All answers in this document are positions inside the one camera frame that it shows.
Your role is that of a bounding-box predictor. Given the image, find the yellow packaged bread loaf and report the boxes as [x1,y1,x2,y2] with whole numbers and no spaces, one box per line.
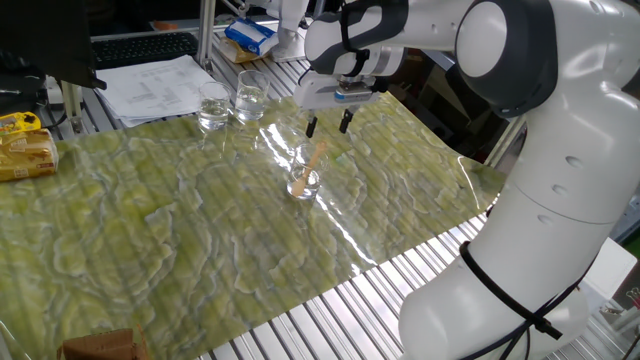
[0,128,60,183]

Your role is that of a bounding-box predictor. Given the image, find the clear glass beaker with water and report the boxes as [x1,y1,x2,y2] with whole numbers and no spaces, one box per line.
[234,69,272,123]
[198,81,232,132]
[286,142,331,201]

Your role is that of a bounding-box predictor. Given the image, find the aluminium frame post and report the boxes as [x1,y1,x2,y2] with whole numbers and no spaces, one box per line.
[60,81,84,134]
[484,115,527,169]
[196,0,217,69]

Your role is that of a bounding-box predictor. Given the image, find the green marble pattern mat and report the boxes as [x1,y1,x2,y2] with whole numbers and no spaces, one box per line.
[0,89,506,360]

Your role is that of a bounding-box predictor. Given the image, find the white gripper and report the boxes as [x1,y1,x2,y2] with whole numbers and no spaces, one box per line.
[292,69,381,140]

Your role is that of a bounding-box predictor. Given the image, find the yellow snack box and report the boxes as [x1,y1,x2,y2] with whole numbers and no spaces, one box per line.
[0,111,43,137]

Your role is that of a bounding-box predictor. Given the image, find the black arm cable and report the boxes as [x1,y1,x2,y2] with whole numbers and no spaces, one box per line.
[457,239,597,360]

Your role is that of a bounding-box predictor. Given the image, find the brown cardboard box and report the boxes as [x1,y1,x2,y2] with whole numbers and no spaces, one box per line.
[56,324,150,360]

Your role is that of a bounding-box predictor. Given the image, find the wooden stirring spoon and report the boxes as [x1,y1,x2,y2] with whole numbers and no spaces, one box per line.
[290,139,330,197]

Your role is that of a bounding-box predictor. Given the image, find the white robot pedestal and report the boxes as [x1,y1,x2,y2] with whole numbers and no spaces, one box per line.
[219,0,312,64]

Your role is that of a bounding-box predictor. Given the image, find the white printed paper sheets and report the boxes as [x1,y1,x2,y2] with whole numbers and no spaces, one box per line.
[94,54,216,129]

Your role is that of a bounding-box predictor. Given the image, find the black monitor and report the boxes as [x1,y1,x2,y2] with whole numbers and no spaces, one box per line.
[0,0,108,91]

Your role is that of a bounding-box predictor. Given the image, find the tan paper package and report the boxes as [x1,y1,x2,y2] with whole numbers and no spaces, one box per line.
[218,37,261,65]

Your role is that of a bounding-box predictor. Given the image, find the blue white packet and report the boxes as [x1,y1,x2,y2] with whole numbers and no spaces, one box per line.
[223,17,280,56]

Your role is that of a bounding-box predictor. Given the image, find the black computer keyboard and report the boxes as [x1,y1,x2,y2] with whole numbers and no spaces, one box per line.
[91,32,200,70]

